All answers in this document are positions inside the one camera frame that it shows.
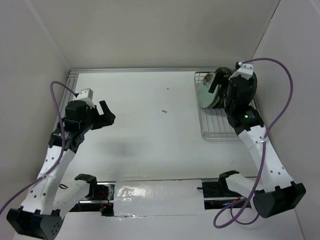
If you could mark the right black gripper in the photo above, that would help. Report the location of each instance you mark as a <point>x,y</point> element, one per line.
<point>222,81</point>

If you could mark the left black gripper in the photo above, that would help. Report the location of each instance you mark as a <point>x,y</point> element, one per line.
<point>107,119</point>

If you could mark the mint floral plate front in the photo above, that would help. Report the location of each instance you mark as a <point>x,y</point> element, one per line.
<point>216,104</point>

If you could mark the mint floral plate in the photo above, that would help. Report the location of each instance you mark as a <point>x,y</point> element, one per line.
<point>207,99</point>
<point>216,104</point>

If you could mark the mint floral plate back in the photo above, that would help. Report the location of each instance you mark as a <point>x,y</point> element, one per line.
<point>207,99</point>

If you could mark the dark teal plate front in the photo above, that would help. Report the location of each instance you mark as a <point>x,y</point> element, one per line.
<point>254,84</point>

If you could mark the black rim beige plate back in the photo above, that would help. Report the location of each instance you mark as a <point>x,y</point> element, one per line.
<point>224,71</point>

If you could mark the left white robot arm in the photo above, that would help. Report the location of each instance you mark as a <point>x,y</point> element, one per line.
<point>42,213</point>

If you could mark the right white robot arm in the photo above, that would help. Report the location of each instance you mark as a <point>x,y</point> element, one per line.
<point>273,191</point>

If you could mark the white tape sheet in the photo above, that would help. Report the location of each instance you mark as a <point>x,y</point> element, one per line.
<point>158,198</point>

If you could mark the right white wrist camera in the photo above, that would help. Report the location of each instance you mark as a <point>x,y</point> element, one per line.
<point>243,70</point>

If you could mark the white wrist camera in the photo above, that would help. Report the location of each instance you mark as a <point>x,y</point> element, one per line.
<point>86,95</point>
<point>243,70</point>

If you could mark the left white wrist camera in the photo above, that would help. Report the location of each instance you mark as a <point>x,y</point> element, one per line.
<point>86,95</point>

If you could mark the metal wire dish rack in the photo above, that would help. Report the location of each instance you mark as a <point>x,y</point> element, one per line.
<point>214,124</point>

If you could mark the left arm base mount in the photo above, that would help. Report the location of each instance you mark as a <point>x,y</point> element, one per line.
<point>101,202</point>

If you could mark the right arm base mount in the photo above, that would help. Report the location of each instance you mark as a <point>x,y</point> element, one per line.
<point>214,197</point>

